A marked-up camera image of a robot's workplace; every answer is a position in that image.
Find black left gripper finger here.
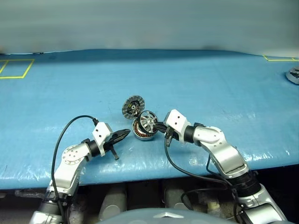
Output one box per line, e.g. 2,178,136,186
112,132,130,146
111,129,131,140

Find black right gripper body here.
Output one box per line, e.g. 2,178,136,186
162,125,180,146

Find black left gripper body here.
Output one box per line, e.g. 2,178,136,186
104,136,120,161

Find black silver rotor wheel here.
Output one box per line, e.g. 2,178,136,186
137,111,159,135

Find grey motor housing copper windings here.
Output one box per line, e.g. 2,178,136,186
132,118,156,141

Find grey motor rotor disc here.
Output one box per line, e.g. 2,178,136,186
121,95,146,119

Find silver metal part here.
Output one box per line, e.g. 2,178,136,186
285,66,299,85

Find blue plastic table cover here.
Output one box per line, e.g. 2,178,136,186
0,48,299,191

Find grey rounded shape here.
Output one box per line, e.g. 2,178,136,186
163,186,194,210
99,184,128,221

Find grey-blue robot torso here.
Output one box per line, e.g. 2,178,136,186
95,208,232,224

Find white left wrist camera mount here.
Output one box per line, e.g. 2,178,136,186
92,121,114,156

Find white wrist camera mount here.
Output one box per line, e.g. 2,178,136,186
92,121,114,156
163,109,191,143

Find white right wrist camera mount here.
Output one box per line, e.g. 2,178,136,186
163,109,191,143

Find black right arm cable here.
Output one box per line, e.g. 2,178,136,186
164,136,245,224

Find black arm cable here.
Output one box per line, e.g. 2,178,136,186
50,115,99,224
164,136,245,224

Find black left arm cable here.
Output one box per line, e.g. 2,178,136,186
50,115,99,224

